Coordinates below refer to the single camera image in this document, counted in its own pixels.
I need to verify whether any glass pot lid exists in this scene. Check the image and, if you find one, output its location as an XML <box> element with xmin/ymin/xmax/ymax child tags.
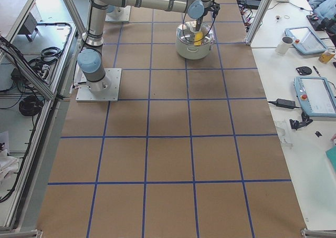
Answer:
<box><xmin>176</xmin><ymin>20</ymin><xmax>214</xmax><ymax>46</ymax></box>

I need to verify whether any yellow corn cob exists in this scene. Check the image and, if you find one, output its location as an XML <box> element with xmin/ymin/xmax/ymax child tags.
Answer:
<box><xmin>194</xmin><ymin>31</ymin><xmax>203</xmax><ymax>46</ymax></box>

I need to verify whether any mint green cooking pot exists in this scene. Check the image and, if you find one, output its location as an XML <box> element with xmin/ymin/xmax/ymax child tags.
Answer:
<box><xmin>175</xmin><ymin>20</ymin><xmax>215</xmax><ymax>60</ymax></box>

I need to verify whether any white mug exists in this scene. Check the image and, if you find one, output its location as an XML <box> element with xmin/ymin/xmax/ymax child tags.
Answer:
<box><xmin>275</xmin><ymin>36</ymin><xmax>293</xmax><ymax>55</ymax></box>

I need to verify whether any far blue teach pendant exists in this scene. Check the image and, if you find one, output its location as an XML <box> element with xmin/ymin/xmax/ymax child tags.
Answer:
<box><xmin>285</xmin><ymin>26</ymin><xmax>328</xmax><ymax>55</ymax></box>

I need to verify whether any blue teach pendant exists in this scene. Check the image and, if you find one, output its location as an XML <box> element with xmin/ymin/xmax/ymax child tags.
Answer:
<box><xmin>293</xmin><ymin>76</ymin><xmax>335</xmax><ymax>118</ymax></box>
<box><xmin>285</xmin><ymin>26</ymin><xmax>328</xmax><ymax>55</ymax></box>

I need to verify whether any black computer mouse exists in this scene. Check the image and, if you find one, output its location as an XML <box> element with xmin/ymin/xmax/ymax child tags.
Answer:
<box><xmin>296</xmin><ymin>66</ymin><xmax>312</xmax><ymax>76</ymax></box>

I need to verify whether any small black power brick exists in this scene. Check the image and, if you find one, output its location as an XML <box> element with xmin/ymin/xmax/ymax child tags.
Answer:
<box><xmin>276</xmin><ymin>98</ymin><xmax>296</xmax><ymax>109</ymax></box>

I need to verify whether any yellow drink can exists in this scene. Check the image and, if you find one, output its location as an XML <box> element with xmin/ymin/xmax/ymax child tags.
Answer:
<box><xmin>318</xmin><ymin>48</ymin><xmax>335</xmax><ymax>64</ymax></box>

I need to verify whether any near blue teach pendant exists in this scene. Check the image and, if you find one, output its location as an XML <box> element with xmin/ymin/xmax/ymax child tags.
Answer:
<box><xmin>293</xmin><ymin>76</ymin><xmax>335</xmax><ymax>118</ymax></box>

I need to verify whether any grey box in bay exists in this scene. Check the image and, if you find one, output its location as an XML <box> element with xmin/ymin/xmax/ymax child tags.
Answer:
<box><xmin>18</xmin><ymin>13</ymin><xmax>38</xmax><ymax>42</ymax></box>

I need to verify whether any teal folder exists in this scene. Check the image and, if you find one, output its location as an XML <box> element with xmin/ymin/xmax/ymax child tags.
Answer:
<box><xmin>325</xmin><ymin>146</ymin><xmax>336</xmax><ymax>170</ymax></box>

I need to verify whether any aluminium frame post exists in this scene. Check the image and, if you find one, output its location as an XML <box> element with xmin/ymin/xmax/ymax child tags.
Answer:
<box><xmin>245</xmin><ymin>0</ymin><xmax>272</xmax><ymax>46</ymax></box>

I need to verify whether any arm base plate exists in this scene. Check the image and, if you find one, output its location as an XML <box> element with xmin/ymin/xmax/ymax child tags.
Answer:
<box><xmin>76</xmin><ymin>68</ymin><xmax>122</xmax><ymax>102</ymax></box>
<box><xmin>105</xmin><ymin>5</ymin><xmax>131</xmax><ymax>23</ymax></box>

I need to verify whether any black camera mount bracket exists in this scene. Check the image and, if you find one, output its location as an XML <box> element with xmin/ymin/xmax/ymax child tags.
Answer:
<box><xmin>289</xmin><ymin>112</ymin><xmax>313</xmax><ymax>130</ymax></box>

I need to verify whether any black cable coil left bay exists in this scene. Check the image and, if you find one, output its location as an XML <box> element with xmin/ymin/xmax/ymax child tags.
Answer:
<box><xmin>19</xmin><ymin>95</ymin><xmax>43</xmax><ymax>117</ymax></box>

